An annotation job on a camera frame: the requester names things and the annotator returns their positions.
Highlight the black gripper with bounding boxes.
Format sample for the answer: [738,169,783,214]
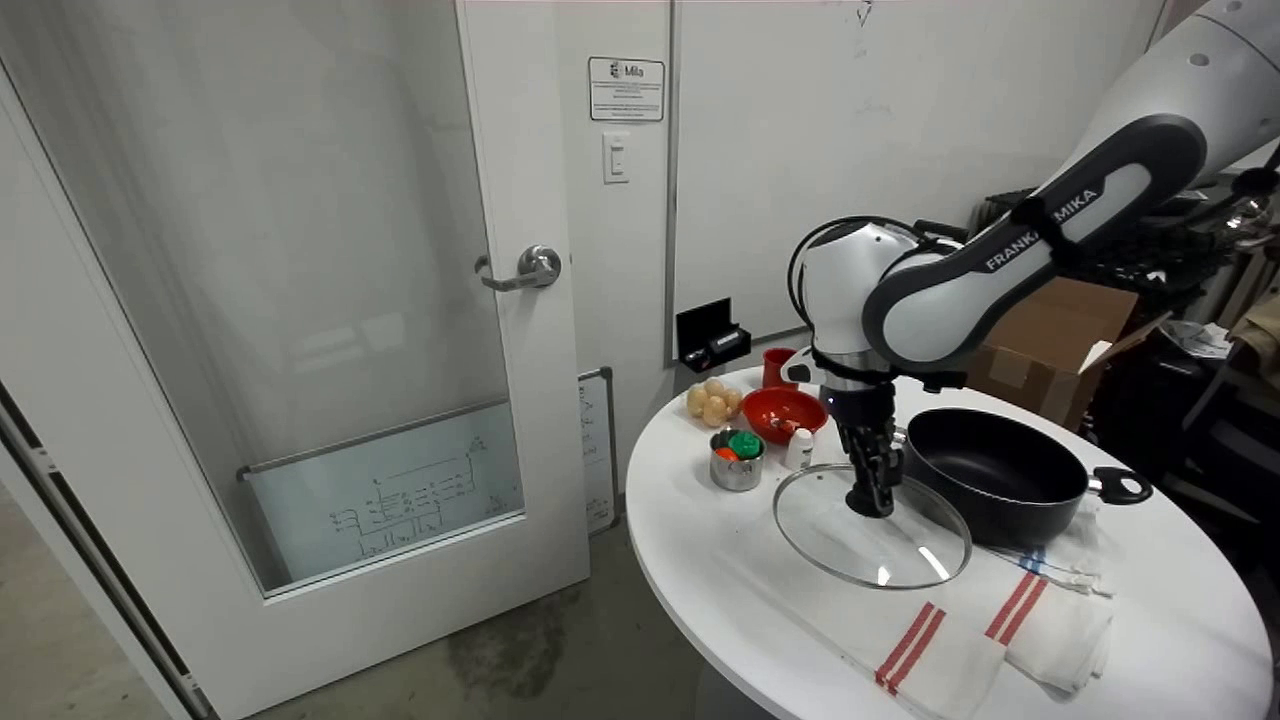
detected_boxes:
[822,375,913,521]

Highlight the glass pot lid black knob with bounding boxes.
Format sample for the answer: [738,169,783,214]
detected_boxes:
[768,461,974,591]

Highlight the black cooking pot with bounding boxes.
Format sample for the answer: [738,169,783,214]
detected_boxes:
[901,406,1156,551]

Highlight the red plastic bowl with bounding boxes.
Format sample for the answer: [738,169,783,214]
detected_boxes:
[737,385,831,447]

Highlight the metal cup colourful contents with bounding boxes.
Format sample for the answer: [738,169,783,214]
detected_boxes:
[708,425,768,496]

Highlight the red mug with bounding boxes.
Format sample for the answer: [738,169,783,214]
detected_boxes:
[760,343,800,393]

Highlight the pale bread rolls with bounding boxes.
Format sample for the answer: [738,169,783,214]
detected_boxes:
[685,375,747,433]

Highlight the white towel red stripes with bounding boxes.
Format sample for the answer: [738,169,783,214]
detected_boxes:
[872,596,1012,720]
[981,567,1115,699]

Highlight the white towel blue stripes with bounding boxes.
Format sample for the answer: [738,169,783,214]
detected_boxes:
[1012,538,1115,606]

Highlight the brown cardboard box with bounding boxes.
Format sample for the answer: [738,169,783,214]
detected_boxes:
[962,275,1179,433]

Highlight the frosted glass door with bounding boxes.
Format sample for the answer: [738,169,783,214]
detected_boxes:
[0,0,596,720]

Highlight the white board leaning on wall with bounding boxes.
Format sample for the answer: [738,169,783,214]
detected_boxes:
[573,365,620,538]

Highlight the silver lever door handle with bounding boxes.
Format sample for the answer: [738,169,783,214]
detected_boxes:
[471,246,563,297]

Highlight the white light switch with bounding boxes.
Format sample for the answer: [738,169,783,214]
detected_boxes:
[596,129,632,188]

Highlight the small wall sign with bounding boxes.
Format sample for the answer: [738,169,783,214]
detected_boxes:
[582,52,667,129]

